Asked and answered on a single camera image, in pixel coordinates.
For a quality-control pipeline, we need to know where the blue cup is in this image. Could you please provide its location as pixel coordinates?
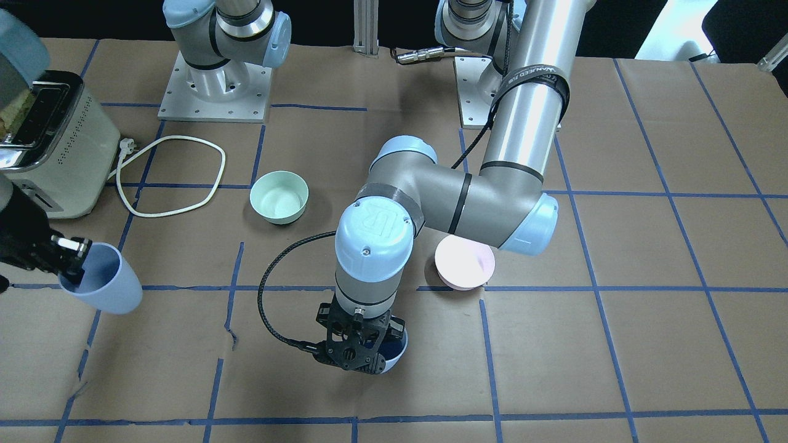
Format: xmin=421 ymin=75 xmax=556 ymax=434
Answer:
xmin=378 ymin=329 xmax=409 ymax=373
xmin=57 ymin=243 xmax=143 ymax=314

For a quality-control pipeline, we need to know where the brown paper table cover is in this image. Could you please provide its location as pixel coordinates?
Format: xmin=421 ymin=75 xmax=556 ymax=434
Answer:
xmin=2 ymin=39 xmax=786 ymax=442

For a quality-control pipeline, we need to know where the aluminium frame post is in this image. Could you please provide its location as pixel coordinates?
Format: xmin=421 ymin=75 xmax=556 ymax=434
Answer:
xmin=352 ymin=0 xmax=379 ymax=58

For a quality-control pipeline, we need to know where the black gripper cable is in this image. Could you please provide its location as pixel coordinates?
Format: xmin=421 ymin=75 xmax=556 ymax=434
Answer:
xmin=258 ymin=231 xmax=338 ymax=357

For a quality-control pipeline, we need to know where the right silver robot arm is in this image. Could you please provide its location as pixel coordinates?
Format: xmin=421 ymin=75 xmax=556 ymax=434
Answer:
xmin=2 ymin=1 xmax=292 ymax=283

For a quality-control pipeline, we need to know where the pink bowl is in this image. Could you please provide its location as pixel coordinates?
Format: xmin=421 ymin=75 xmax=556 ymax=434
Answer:
xmin=434 ymin=235 xmax=496 ymax=290

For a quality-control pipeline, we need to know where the green bowl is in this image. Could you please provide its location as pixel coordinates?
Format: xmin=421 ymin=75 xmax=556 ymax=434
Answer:
xmin=249 ymin=170 xmax=309 ymax=225

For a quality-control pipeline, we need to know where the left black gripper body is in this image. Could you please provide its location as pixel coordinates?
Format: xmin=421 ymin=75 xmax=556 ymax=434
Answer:
xmin=315 ymin=299 xmax=405 ymax=375

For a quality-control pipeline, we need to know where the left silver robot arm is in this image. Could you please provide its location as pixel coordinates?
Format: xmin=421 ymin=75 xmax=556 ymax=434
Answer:
xmin=307 ymin=1 xmax=594 ymax=375

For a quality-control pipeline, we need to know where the cream toaster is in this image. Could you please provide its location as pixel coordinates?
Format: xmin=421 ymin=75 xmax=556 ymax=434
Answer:
xmin=2 ymin=70 xmax=121 ymax=218

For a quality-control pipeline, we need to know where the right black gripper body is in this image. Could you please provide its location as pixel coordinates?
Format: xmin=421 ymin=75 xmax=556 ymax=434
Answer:
xmin=1 ymin=178 xmax=92 ymax=285

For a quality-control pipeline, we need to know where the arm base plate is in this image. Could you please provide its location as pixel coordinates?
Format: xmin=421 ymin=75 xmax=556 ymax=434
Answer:
xmin=453 ymin=57 xmax=562 ymax=131
xmin=158 ymin=54 xmax=273 ymax=124

